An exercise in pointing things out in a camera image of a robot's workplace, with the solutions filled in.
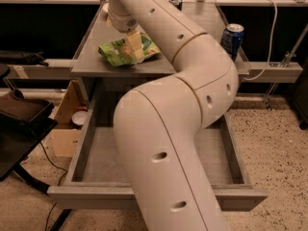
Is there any black tray stand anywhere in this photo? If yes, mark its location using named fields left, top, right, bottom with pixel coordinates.
left=0, top=64, right=57, bottom=194

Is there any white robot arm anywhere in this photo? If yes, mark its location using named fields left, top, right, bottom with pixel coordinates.
left=110, top=0, right=239, bottom=231

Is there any green rice chip bag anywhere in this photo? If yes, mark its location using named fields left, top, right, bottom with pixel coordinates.
left=98, top=33, right=161, bottom=66

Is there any silver energy drink can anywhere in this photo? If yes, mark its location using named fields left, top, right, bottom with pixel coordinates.
left=169, top=0, right=182, bottom=11

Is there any metal rail frame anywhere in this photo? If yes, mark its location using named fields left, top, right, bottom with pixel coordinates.
left=236, top=24, right=308, bottom=110

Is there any white bowl in box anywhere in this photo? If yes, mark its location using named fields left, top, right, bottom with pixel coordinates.
left=71, top=111, right=87, bottom=126

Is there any grey cabinet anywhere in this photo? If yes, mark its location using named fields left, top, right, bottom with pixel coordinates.
left=72, top=5, right=239, bottom=124

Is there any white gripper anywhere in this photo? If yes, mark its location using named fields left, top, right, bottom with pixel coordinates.
left=108, top=8, right=144, bottom=64

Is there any blue soda can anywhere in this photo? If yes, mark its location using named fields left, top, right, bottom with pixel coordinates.
left=220, top=23, right=244, bottom=61

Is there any black floor cable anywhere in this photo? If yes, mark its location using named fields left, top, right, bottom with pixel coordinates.
left=38, top=141, right=69, bottom=231

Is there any white bowl on cabinet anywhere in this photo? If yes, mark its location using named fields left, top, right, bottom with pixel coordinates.
left=103, top=3, right=109, bottom=13

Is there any cardboard box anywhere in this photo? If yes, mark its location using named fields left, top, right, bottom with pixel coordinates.
left=51, top=80, right=88, bottom=158

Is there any open grey top drawer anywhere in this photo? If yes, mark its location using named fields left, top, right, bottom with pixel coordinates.
left=48, top=82, right=268, bottom=212

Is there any white cable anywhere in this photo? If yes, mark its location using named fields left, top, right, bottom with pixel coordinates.
left=243, top=0, right=279, bottom=82

